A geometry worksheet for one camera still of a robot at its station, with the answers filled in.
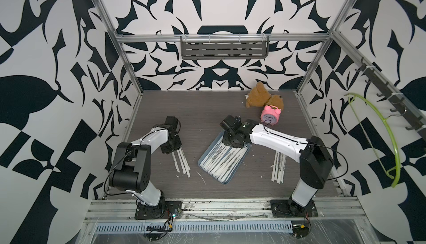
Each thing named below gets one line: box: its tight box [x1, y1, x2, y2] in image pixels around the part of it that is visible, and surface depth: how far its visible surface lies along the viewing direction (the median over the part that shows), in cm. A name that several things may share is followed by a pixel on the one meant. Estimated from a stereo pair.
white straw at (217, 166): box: [208, 146, 236, 175], surface depth 89 cm
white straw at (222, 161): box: [199, 140, 240, 180], surface depth 89 cm
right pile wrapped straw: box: [271, 150, 288, 185], surface depth 86 cm
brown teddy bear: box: [245, 80, 284, 111], surface depth 109 cm
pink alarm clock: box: [260, 104, 282, 126], surface depth 100 cm
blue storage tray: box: [197, 129, 252, 185], surface depth 89 cm
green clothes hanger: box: [343, 92, 402, 188], surface depth 63 cm
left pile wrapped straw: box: [171, 146, 191, 178], surface depth 89 cm
